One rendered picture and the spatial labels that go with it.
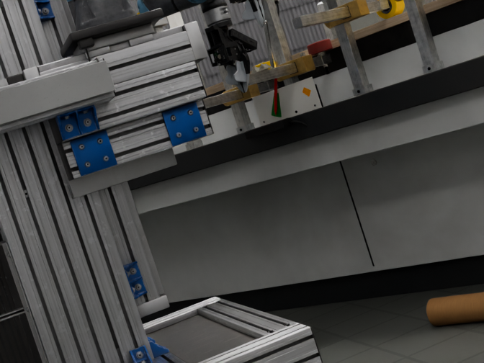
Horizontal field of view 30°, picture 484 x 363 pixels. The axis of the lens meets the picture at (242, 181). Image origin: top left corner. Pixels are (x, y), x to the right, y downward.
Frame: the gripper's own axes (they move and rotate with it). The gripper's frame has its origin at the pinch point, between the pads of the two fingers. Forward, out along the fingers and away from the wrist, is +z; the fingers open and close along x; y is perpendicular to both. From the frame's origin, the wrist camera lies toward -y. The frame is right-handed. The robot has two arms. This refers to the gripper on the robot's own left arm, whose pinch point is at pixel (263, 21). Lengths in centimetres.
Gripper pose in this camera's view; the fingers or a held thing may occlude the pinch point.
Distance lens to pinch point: 285.9
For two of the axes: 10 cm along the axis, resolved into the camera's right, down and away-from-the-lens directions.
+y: -8.8, 2.6, 3.9
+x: -3.5, 1.7, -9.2
